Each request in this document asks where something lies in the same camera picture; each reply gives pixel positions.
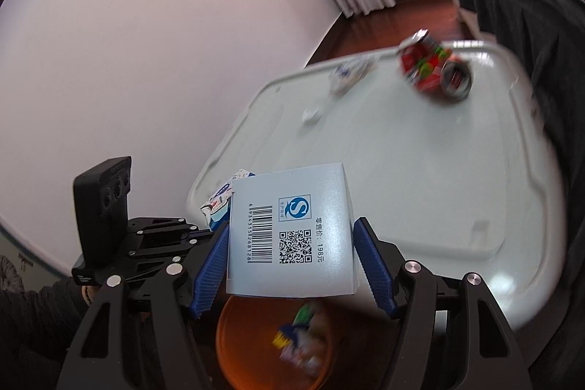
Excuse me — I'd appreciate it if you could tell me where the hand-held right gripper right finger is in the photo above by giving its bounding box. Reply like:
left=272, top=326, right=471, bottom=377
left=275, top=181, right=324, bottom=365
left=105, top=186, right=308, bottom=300
left=352, top=217, right=533, bottom=390

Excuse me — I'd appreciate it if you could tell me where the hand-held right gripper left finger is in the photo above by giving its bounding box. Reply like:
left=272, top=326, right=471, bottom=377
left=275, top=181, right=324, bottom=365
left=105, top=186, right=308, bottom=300
left=55, top=226, right=230, bottom=390

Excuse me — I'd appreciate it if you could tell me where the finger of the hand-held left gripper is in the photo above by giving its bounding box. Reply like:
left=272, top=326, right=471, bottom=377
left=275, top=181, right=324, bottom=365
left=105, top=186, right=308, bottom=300
left=128, top=216, right=198, bottom=236
left=120, top=230, right=216, bottom=285

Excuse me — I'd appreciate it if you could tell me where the orange plastic bucket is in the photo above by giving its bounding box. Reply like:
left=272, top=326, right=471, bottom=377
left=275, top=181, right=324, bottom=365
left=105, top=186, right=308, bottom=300
left=215, top=294, right=404, bottom=390

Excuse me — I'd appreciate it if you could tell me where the white cardboard box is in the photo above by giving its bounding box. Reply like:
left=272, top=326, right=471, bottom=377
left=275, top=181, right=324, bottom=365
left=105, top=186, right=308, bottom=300
left=226, top=162, right=358, bottom=298

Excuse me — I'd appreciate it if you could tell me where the person's left forearm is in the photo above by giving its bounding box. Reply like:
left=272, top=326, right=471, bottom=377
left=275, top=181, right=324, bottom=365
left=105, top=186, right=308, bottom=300
left=0, top=278, right=94, bottom=390

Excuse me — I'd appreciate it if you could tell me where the small white blue carton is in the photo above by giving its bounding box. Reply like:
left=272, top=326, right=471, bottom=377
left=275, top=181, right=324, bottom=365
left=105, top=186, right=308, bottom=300
left=200, top=170, right=255, bottom=232

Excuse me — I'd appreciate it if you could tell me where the white plastic storage box lid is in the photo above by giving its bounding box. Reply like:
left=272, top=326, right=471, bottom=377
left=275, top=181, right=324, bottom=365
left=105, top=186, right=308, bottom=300
left=186, top=40, right=573, bottom=332

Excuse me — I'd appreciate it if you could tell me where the grey knitted cloth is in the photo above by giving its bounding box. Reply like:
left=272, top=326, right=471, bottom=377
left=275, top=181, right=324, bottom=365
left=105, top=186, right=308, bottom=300
left=0, top=255, right=24, bottom=293

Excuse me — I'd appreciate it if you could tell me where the white crumpled wrapper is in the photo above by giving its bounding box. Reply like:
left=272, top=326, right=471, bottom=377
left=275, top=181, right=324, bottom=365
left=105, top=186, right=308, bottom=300
left=328, top=56, right=381, bottom=98

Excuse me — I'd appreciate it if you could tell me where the crushed red can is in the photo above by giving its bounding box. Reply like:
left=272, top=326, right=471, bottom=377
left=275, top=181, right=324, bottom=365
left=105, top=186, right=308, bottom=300
left=397, top=29, right=474, bottom=101

